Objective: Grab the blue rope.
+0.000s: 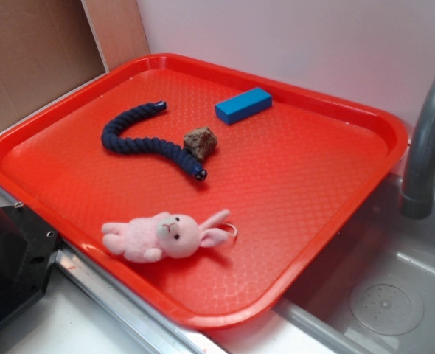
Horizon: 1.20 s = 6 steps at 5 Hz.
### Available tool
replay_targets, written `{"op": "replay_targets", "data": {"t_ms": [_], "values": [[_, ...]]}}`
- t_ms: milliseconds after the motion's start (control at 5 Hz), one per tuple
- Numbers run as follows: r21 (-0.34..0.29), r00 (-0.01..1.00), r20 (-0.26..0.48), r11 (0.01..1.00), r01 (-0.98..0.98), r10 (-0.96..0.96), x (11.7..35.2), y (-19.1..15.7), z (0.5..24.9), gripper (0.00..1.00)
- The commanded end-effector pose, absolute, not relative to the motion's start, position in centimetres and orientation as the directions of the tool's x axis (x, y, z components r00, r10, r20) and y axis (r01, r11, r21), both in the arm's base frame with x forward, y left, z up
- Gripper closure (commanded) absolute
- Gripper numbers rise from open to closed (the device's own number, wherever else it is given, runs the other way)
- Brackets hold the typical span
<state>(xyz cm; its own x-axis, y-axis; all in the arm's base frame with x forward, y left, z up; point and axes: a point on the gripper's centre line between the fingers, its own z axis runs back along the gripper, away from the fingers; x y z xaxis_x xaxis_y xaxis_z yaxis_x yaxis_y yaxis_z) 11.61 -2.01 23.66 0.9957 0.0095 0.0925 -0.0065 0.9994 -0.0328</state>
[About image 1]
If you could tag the grey toy faucet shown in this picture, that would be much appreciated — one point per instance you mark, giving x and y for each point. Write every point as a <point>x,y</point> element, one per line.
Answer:
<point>418,187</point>

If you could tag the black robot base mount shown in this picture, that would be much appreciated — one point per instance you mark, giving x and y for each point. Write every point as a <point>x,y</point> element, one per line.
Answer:
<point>27,251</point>

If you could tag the brown cardboard panel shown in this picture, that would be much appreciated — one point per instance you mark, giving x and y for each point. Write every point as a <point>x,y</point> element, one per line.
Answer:
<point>47,49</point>

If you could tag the wooden board panel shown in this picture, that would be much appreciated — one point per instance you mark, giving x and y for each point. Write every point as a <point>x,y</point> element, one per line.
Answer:
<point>117,29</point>

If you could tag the grey plastic sink basin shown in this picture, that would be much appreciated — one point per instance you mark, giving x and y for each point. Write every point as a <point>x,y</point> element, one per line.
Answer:
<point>372,287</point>

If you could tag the pink plush bunny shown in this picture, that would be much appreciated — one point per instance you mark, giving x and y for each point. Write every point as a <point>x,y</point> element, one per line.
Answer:
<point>149,240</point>

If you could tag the blue rectangular block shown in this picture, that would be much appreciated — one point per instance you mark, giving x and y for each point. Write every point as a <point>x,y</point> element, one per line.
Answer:
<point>243,105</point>

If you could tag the brown rock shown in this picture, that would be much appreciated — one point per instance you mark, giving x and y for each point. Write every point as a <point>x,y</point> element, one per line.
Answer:
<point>200,142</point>

